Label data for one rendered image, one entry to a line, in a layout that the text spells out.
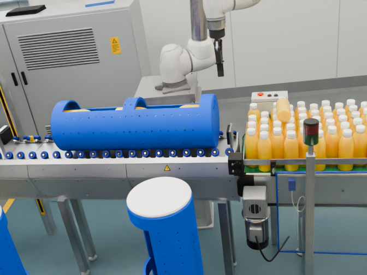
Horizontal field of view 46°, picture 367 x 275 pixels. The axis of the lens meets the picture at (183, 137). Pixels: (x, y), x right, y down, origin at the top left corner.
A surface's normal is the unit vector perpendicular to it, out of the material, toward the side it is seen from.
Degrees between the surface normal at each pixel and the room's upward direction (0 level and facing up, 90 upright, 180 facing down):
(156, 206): 0
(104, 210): 0
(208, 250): 0
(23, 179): 109
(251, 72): 90
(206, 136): 94
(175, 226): 90
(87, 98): 90
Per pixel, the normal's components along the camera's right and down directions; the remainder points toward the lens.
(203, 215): -0.06, 0.48
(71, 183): -0.15, 0.75
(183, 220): 0.67, 0.27
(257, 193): -0.13, -0.87
